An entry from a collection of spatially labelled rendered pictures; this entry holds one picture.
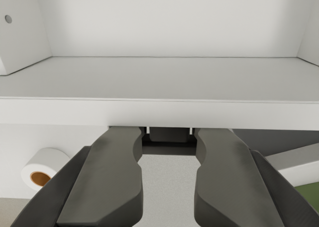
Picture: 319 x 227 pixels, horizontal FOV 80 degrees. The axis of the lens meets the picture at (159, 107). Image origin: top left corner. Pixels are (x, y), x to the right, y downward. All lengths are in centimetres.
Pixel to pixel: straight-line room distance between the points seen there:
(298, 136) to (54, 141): 51
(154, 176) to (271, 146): 112
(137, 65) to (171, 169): 133
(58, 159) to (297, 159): 42
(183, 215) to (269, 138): 145
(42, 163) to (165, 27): 29
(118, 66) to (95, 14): 5
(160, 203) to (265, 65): 164
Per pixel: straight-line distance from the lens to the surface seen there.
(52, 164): 37
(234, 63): 17
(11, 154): 46
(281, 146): 51
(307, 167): 43
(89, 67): 17
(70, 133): 36
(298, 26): 21
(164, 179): 154
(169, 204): 177
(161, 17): 18
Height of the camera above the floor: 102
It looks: 62 degrees down
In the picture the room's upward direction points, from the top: 174 degrees counter-clockwise
